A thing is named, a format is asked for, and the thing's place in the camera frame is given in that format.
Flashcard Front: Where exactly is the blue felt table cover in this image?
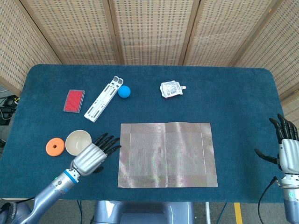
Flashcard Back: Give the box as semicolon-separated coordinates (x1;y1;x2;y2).
0;64;287;203

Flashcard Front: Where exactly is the blue-grey robot torso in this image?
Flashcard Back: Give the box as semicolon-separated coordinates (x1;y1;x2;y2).
92;200;196;224

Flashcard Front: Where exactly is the thin black cable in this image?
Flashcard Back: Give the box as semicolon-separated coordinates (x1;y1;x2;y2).
76;200;83;224

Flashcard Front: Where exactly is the beige bowl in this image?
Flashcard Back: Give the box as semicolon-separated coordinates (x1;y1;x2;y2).
65;130;92;156

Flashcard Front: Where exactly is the orange disc with hole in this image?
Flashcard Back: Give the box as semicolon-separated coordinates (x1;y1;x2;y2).
45;138;65;157

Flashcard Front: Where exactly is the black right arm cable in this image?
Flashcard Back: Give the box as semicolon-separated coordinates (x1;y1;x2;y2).
257;176;282;224

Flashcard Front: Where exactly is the crumpled white spout pouch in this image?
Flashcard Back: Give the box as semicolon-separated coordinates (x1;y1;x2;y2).
159;80;187;100

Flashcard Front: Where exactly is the brown woven placemat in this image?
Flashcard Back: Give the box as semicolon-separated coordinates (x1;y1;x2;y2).
117;122;219;189

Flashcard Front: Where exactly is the white table leg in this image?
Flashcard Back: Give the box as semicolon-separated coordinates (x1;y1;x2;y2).
205;202;212;224

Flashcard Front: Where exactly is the blue cable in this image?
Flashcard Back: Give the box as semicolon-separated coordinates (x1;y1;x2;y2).
219;202;228;224

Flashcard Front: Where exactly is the red card in clear case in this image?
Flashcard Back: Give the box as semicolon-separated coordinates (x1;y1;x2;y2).
63;89;85;114

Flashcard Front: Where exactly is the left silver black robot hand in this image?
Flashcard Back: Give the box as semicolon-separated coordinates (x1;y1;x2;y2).
70;133;122;175

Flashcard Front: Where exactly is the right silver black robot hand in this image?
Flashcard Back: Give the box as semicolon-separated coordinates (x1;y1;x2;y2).
254;113;299;175

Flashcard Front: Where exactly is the blue ball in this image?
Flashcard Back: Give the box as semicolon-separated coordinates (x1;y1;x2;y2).
117;85;132;98

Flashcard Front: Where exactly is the woven bamboo screen panel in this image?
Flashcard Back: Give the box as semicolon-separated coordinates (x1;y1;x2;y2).
235;0;299;126
108;0;201;66
20;0;123;65
183;0;285;67
0;0;63;96

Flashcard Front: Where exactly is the black floor equipment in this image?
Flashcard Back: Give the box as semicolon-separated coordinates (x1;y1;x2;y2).
0;95;20;126

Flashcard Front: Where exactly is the white folding stand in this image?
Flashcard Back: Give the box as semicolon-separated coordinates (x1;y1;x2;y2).
84;75;124;123

